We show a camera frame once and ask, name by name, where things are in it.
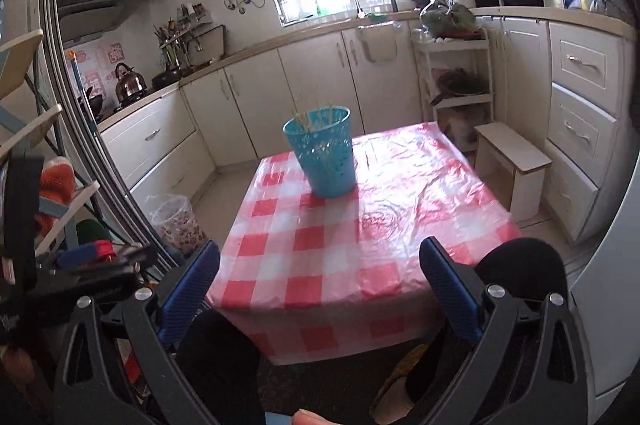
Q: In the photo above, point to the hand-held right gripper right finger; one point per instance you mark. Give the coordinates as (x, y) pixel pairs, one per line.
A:
(447, 290)

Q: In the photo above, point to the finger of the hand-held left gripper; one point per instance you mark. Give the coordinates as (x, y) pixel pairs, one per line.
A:
(135, 257)

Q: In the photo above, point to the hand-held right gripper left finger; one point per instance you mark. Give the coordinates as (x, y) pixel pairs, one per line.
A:
(187, 290)

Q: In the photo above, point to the blue perforated plastic basket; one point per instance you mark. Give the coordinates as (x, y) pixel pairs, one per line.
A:
(325, 170)

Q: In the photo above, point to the row of wooden chopsticks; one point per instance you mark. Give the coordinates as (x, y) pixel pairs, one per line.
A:
(305, 119)

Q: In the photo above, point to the person's right hand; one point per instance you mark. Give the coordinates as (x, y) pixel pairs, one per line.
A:
(309, 418)

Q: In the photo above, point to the orange fuzzy slipper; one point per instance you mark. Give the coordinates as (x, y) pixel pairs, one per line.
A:
(57, 185)

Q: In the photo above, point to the patterned clear trash bin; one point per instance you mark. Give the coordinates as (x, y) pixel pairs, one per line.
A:
(177, 225)

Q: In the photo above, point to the person's left leg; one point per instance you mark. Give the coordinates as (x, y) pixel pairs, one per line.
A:
(220, 365)

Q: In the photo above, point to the yellow patterned slipper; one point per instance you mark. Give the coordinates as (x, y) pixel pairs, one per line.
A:
(395, 385)

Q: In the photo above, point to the white two-drawer cabinet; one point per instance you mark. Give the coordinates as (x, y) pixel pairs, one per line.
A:
(150, 140)

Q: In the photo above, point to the red checkered plastic tablecloth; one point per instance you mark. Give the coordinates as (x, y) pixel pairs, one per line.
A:
(325, 255)

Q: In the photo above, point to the small white stool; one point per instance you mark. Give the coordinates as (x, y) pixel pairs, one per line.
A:
(515, 155)

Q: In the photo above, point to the blue and white shoe rack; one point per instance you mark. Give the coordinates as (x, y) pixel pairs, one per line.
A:
(20, 50)

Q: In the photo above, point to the light blue panel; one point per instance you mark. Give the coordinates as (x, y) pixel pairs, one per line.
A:
(277, 419)

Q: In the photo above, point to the white appliance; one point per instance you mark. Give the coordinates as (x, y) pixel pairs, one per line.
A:
(605, 280)

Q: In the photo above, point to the steel kettle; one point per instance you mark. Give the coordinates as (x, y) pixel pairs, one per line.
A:
(129, 85)

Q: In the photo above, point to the black wok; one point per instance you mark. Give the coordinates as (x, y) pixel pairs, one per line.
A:
(167, 79)

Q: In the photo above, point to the white rolling rack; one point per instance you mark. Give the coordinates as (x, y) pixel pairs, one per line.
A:
(482, 95)

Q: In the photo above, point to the dark pot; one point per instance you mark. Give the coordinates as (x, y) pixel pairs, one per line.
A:
(460, 84)

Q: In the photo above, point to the black range hood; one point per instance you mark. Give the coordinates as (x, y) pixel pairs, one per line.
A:
(95, 10)

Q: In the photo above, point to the white panelled drawer cabinet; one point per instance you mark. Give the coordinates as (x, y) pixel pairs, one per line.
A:
(575, 105)

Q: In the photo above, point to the white door base cabinets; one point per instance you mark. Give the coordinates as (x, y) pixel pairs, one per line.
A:
(300, 85)

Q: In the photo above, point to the white hanging bin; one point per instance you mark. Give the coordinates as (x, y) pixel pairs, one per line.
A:
(377, 42)

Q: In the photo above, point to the green plastic bag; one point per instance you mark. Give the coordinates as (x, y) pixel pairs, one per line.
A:
(447, 20)

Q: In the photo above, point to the grey sliding door frame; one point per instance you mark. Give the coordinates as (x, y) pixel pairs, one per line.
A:
(65, 80)

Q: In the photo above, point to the red wall sticker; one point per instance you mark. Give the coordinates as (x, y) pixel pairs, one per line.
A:
(107, 55)

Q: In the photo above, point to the wall utensil rack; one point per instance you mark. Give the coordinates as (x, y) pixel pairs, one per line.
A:
(185, 35)

